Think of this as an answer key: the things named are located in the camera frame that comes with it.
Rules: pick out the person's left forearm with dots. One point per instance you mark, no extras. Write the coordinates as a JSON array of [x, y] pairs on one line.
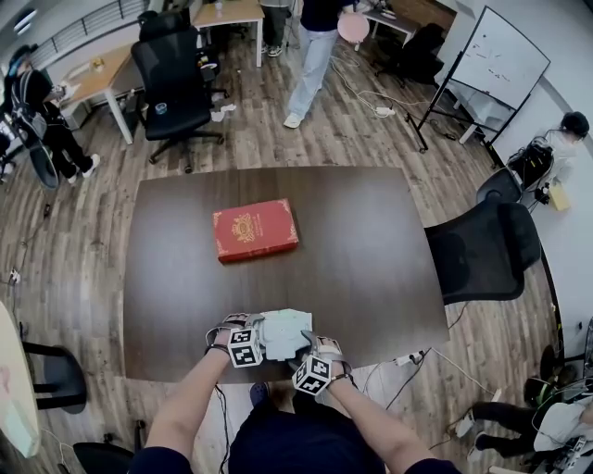
[[185, 402]]

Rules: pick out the yellow cardboard box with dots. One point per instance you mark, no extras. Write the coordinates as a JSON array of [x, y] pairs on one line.
[[559, 195]]

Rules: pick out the black backpack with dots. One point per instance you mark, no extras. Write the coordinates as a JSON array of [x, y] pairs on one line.
[[533, 162]]

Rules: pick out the person's left blue shoe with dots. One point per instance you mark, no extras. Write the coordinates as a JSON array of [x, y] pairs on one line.
[[259, 394]]

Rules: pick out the black round stool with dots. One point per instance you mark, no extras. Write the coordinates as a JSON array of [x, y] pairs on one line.
[[62, 379]]

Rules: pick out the person's right forearm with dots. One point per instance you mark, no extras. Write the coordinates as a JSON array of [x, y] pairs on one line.
[[370, 416]]

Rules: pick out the person's dark blue shirt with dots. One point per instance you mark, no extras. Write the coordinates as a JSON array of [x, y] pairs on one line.
[[301, 444]]

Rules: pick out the small white power strip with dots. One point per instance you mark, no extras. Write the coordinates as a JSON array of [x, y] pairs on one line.
[[496, 395]]

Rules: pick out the blue tape roll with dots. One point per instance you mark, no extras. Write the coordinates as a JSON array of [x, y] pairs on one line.
[[161, 108]]

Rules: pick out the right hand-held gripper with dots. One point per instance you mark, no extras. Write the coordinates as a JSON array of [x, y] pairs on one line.
[[312, 376]]

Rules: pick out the person's left hand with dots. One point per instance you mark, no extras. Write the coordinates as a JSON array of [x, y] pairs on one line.
[[229, 323]]

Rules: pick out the whiteboard on black stand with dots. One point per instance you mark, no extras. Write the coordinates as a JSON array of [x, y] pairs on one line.
[[500, 55]]

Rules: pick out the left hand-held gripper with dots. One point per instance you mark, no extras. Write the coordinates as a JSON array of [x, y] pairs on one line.
[[245, 349]]

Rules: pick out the pale green box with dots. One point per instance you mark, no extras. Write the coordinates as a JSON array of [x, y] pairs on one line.
[[18, 428]]

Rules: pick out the black metal railing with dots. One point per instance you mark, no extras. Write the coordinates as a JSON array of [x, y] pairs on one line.
[[92, 23]]

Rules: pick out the person's right hand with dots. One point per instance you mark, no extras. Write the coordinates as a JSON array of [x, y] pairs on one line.
[[337, 358]]

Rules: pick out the black mesh office chair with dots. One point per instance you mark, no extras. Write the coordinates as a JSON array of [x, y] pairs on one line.
[[482, 254]]

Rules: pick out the dark-top desk white legs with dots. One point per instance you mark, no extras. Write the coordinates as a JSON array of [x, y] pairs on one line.
[[394, 23]]

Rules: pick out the black high-back office chair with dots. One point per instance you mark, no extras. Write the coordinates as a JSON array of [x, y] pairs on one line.
[[171, 78]]

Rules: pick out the small pink item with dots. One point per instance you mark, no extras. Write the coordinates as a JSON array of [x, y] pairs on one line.
[[4, 379]]

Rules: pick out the wooden desk white legs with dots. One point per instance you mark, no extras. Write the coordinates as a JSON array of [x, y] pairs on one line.
[[231, 13], [99, 71]]

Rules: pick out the crumpled white paper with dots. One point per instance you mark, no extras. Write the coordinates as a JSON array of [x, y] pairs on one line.
[[222, 113]]

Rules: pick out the pink round stool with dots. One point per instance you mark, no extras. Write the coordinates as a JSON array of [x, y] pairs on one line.
[[353, 28]]

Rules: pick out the round beige table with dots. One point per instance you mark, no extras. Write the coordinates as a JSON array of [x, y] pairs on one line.
[[14, 352]]

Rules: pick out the red book-shaped box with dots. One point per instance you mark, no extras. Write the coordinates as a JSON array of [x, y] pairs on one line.
[[255, 229]]

